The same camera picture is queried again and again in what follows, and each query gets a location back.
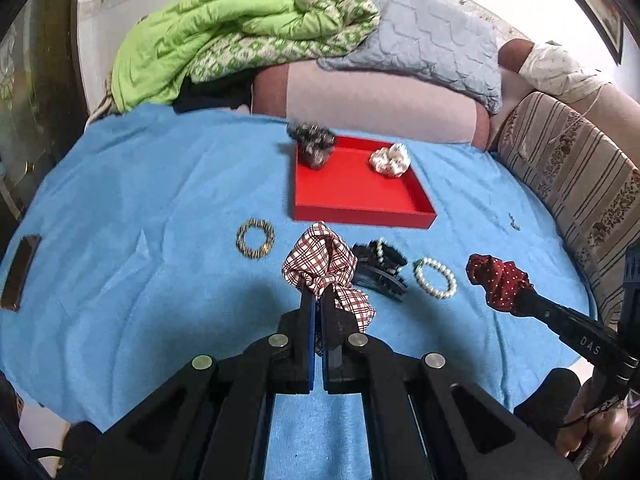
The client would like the dark red dotted scrunchie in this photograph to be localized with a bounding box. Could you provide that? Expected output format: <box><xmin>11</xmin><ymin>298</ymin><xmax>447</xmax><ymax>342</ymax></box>
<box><xmin>465</xmin><ymin>254</ymin><xmax>534</xmax><ymax>314</ymax></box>

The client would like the white pearl bracelet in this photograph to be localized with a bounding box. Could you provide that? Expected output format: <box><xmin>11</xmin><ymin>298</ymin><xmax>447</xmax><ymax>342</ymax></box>
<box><xmin>412</xmin><ymin>256</ymin><xmax>459</xmax><ymax>302</ymax></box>

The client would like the red white plaid scrunchie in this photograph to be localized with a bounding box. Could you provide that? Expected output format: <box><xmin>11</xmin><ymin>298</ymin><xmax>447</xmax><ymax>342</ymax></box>
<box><xmin>282</xmin><ymin>221</ymin><xmax>375</xmax><ymax>333</ymax></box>

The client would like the black hair claw clip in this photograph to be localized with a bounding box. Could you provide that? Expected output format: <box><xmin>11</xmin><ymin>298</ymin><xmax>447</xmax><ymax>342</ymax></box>
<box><xmin>352</xmin><ymin>237</ymin><xmax>408</xmax><ymax>302</ymax></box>

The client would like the gold beaded bracelet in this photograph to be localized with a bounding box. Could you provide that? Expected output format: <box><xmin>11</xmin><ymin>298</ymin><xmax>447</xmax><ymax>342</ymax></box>
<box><xmin>235</xmin><ymin>218</ymin><xmax>277</xmax><ymax>261</ymax></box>

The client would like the white dotted scrunchie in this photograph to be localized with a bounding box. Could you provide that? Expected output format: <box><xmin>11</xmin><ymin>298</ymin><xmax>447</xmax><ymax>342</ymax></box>
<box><xmin>369</xmin><ymin>143</ymin><xmax>411</xmax><ymax>178</ymax></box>

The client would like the grey black scrunchie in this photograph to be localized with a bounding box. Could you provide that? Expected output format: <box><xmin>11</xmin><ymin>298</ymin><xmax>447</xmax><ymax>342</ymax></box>
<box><xmin>286</xmin><ymin>122</ymin><xmax>337</xmax><ymax>170</ymax></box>

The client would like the person right hand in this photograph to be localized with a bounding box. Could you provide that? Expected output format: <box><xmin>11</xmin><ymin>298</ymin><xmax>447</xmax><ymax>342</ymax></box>
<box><xmin>554</xmin><ymin>390</ymin><xmax>639</xmax><ymax>479</ymax></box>

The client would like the striped floral cushion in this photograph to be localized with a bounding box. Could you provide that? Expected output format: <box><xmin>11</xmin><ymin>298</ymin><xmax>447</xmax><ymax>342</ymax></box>
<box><xmin>498</xmin><ymin>92</ymin><xmax>639</xmax><ymax>327</ymax></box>

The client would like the red tray box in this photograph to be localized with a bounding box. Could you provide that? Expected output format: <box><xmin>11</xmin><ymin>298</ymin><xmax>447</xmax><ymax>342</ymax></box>
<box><xmin>291</xmin><ymin>136</ymin><xmax>437</xmax><ymax>229</ymax></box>

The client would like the blue towel blanket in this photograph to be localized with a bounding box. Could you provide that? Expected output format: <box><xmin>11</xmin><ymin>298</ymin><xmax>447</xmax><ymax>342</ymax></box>
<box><xmin>0</xmin><ymin>103</ymin><xmax>599</xmax><ymax>480</ymax></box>

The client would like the white patterned cloth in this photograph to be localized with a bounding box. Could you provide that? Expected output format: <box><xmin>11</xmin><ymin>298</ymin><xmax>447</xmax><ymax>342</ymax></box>
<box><xmin>518</xmin><ymin>44</ymin><xmax>608</xmax><ymax>103</ymax></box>

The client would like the pink bolster cushion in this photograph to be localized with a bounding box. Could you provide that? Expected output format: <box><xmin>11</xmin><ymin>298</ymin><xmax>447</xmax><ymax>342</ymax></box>
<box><xmin>252</xmin><ymin>61</ymin><xmax>490</xmax><ymax>151</ymax></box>

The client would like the grey quilted pillow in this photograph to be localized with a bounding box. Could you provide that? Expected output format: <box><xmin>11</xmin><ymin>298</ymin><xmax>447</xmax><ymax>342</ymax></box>
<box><xmin>317</xmin><ymin>0</ymin><xmax>502</xmax><ymax>115</ymax></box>

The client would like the dark phone on blanket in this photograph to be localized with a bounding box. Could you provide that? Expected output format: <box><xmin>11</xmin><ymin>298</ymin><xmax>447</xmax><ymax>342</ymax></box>
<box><xmin>1</xmin><ymin>234</ymin><xmax>41</xmax><ymax>312</ymax></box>

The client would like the green quilt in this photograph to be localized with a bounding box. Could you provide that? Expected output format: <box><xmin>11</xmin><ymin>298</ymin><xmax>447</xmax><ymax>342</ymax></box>
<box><xmin>111</xmin><ymin>0</ymin><xmax>381</xmax><ymax>113</ymax></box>

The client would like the ornate glass door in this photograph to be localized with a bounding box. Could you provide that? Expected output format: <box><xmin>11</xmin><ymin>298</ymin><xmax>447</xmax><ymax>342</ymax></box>
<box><xmin>1</xmin><ymin>0</ymin><xmax>87</xmax><ymax>220</ymax></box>

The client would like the small metal chain trinket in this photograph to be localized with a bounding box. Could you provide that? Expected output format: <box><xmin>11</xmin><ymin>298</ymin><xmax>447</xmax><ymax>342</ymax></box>
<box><xmin>509</xmin><ymin>214</ymin><xmax>521</xmax><ymax>231</ymax></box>

